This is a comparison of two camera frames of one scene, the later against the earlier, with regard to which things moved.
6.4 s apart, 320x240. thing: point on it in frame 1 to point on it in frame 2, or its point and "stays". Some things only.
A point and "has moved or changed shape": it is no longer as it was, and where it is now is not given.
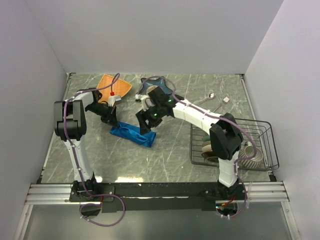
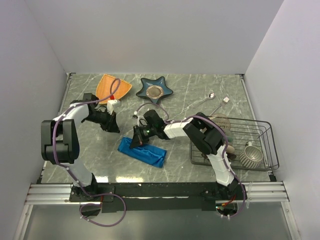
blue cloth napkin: (133, 133) has moved or changed shape
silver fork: (225, 100) stays
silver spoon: (211, 96) stays
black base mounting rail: (131, 196) stays
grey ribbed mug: (248, 152) stays
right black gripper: (142, 116) to (138, 140)
